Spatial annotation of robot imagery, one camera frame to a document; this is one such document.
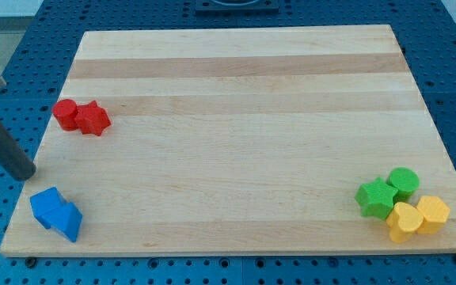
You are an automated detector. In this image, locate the blue cube block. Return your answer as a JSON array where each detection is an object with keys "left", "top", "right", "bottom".
[{"left": 30, "top": 187, "right": 67, "bottom": 230}]

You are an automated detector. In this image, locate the green star block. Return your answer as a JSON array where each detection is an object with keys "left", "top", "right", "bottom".
[{"left": 355, "top": 177, "right": 398, "bottom": 220}]

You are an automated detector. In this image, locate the blue triangle block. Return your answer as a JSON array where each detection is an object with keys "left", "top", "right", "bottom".
[{"left": 43, "top": 202, "right": 83, "bottom": 242}]

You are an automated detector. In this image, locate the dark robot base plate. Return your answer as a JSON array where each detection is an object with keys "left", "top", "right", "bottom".
[{"left": 193, "top": 0, "right": 280, "bottom": 13}]

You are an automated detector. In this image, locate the wooden board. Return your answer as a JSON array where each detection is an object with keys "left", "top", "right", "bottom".
[{"left": 0, "top": 25, "right": 456, "bottom": 257}]

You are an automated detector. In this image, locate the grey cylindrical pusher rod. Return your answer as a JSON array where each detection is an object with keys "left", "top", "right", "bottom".
[{"left": 0, "top": 122, "right": 36, "bottom": 181}]

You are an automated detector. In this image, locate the yellow pentagon block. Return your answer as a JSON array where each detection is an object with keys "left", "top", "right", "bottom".
[{"left": 416, "top": 196, "right": 450, "bottom": 234}]

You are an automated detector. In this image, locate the green cylinder block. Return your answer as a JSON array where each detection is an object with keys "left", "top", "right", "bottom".
[{"left": 386, "top": 167, "right": 420, "bottom": 203}]

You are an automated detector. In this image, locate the red cylinder block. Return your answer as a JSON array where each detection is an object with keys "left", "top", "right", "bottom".
[{"left": 52, "top": 99, "right": 78, "bottom": 131}]

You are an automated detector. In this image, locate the yellow heart block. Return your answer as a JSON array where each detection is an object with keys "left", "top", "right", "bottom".
[{"left": 386, "top": 202, "right": 424, "bottom": 243}]

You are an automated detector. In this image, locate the red star block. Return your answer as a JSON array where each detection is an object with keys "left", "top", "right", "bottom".
[{"left": 74, "top": 101, "right": 112, "bottom": 136}]

